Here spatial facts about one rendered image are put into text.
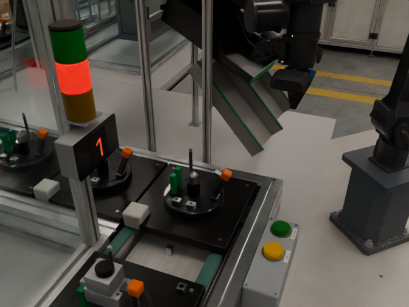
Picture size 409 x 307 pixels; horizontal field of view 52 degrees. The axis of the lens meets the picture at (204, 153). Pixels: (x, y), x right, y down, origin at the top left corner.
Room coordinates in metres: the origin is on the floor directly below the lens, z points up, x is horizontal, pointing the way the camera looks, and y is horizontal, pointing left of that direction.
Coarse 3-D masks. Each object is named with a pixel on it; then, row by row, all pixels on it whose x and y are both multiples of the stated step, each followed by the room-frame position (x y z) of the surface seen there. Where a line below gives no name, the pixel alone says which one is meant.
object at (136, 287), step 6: (132, 282) 0.43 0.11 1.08; (138, 282) 0.43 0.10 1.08; (120, 288) 0.43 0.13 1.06; (126, 288) 0.43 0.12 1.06; (132, 288) 0.42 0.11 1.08; (138, 288) 0.42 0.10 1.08; (132, 294) 0.42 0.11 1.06; (138, 294) 0.42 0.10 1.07; (132, 300) 0.43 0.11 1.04; (138, 300) 0.42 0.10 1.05; (138, 306) 0.42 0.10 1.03
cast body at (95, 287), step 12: (96, 264) 0.45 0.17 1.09; (108, 264) 0.45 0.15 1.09; (120, 264) 0.46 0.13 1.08; (84, 276) 0.44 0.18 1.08; (96, 276) 0.44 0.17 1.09; (108, 276) 0.44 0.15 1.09; (120, 276) 0.45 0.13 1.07; (84, 288) 0.44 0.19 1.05; (96, 288) 0.43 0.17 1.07; (108, 288) 0.42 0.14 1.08; (96, 300) 0.43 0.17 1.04; (108, 300) 0.42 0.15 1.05; (120, 300) 0.42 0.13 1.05
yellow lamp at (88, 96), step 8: (64, 96) 0.61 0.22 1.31; (72, 96) 0.61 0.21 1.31; (80, 96) 0.61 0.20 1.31; (88, 96) 0.62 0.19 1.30; (64, 104) 0.62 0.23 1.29; (72, 104) 0.61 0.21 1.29; (80, 104) 0.61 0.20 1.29; (88, 104) 0.62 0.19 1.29; (72, 112) 0.61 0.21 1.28; (80, 112) 0.61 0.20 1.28; (88, 112) 0.61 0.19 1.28; (72, 120) 0.61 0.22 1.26; (80, 120) 0.61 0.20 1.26; (88, 120) 0.61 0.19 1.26
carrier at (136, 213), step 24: (168, 168) 0.89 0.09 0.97; (192, 168) 0.89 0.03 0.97; (168, 192) 0.76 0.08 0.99; (192, 192) 0.75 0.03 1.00; (240, 192) 0.79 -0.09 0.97; (144, 216) 0.70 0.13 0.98; (168, 216) 0.71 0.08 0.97; (192, 216) 0.69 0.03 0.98; (216, 216) 0.71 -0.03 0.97; (240, 216) 0.71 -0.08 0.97; (192, 240) 0.63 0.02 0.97; (216, 240) 0.63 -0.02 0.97
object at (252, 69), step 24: (168, 0) 1.05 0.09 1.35; (192, 0) 1.16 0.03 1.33; (216, 0) 1.12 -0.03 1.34; (168, 24) 1.05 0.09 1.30; (192, 24) 1.01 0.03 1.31; (216, 24) 1.12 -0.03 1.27; (240, 24) 1.08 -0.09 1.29; (216, 48) 0.98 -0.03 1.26; (240, 48) 1.07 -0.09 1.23; (240, 72) 0.94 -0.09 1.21; (264, 72) 0.99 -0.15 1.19
